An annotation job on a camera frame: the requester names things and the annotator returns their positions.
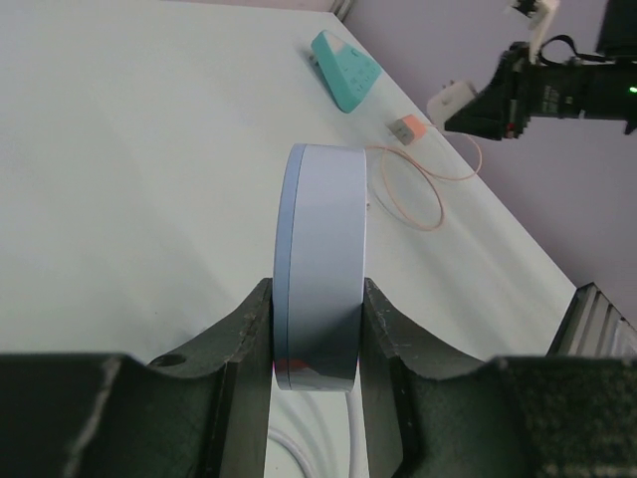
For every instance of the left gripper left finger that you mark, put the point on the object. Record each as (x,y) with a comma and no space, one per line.
(201,410)

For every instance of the teal triangular power strip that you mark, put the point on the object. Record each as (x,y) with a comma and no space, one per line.
(348,73)

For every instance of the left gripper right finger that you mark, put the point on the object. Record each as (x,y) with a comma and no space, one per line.
(433,411)

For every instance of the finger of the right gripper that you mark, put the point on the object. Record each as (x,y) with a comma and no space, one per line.
(488,115)

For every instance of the light blue round socket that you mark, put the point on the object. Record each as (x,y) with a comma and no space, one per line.
(319,264)

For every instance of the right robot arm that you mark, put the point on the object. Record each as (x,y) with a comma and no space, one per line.
(610,88)

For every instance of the aluminium frame rail right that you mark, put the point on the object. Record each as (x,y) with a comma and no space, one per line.
(593,327)

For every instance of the pink charger plug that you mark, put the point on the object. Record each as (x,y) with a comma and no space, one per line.
(407,129)

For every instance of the white square charger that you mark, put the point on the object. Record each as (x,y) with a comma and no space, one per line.
(449,101)

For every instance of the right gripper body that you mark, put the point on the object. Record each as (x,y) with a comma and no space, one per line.
(532,90)

